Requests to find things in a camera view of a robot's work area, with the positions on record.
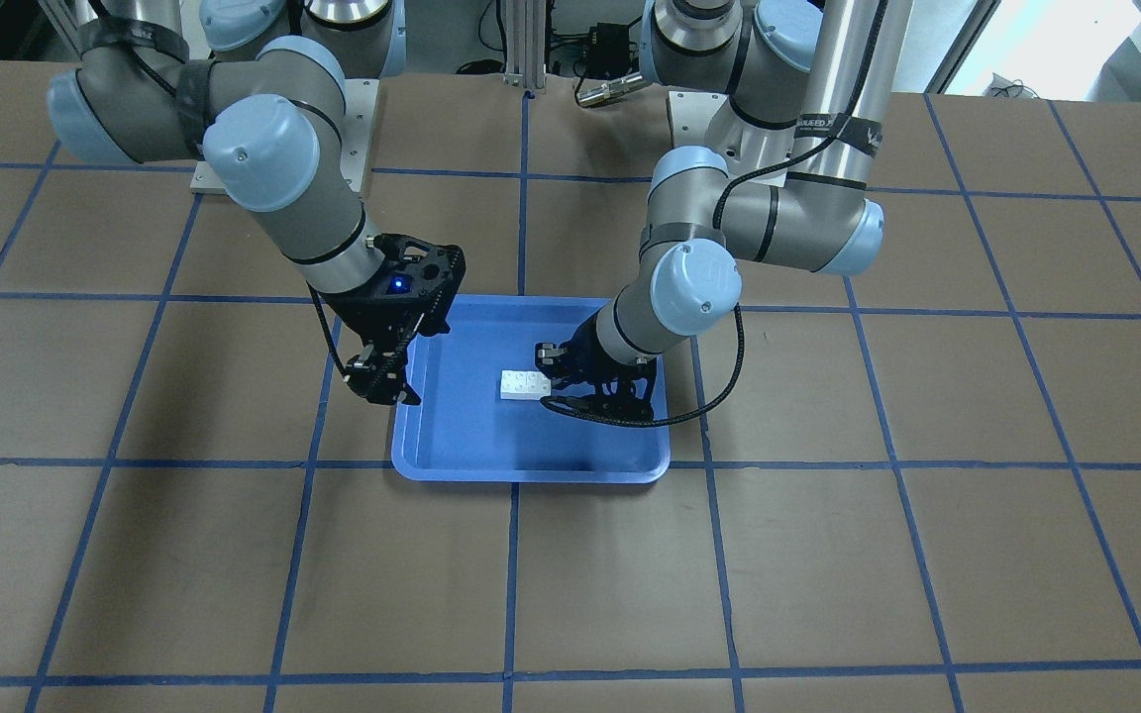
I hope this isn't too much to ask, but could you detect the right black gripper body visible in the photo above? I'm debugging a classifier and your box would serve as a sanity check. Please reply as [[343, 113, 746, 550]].
[[318, 232, 467, 362]]

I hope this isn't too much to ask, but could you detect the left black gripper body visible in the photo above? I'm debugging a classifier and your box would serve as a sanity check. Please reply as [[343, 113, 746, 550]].
[[534, 316, 657, 418]]

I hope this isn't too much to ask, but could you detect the white block robot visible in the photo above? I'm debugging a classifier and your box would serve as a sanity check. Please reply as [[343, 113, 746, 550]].
[[497, 368, 527, 402], [519, 370, 552, 400]]

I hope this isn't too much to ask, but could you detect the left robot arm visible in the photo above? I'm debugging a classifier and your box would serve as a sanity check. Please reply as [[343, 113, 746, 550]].
[[535, 1, 913, 428]]

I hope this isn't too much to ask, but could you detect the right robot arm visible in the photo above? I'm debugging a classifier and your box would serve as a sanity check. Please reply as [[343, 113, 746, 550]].
[[47, 1, 466, 406]]

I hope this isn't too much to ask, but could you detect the blue plastic tray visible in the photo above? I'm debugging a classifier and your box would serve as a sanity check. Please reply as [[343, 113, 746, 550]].
[[393, 294, 671, 484]]

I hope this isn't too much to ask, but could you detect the aluminium frame post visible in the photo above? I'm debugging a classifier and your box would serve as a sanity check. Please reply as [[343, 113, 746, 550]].
[[497, 1, 548, 98]]

